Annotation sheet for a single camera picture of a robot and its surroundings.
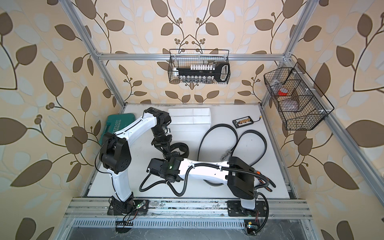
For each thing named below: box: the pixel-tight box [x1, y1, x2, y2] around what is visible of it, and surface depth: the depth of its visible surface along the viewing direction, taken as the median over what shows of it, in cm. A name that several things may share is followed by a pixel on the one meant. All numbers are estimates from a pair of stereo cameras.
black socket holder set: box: [173, 62, 231, 83], surface depth 86 cm
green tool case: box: [99, 113, 136, 145], surface depth 106 cm
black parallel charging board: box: [232, 116, 254, 129], surface depth 110 cm
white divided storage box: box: [168, 108, 212, 132], surface depth 110 cm
